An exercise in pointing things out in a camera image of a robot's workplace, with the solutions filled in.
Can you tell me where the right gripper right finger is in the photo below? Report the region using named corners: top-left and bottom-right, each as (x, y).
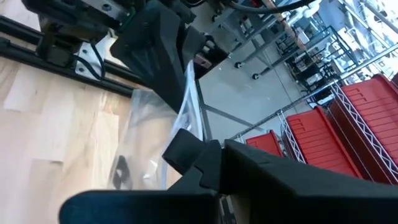
top-left (221, 139), bottom-right (398, 224)

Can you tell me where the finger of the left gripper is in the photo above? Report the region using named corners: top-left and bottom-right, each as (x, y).
top-left (161, 128), bottom-right (208, 175)
top-left (110, 0), bottom-right (188, 113)

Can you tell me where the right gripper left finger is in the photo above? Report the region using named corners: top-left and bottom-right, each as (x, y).
top-left (58, 139), bottom-right (223, 224)

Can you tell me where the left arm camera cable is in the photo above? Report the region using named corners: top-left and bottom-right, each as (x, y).
top-left (229, 0), bottom-right (315, 15)

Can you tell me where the wheeled metal cart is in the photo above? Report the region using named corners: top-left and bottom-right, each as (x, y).
top-left (214, 12), bottom-right (312, 81)

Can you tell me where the chrome wire shelf cart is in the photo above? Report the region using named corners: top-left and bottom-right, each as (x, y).
top-left (228, 43), bottom-right (398, 184)

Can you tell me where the clear zip bag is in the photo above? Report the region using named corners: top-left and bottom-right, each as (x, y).
top-left (107, 60), bottom-right (206, 191)

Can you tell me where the black rubber band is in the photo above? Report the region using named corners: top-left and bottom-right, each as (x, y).
top-left (111, 154), bottom-right (133, 190)

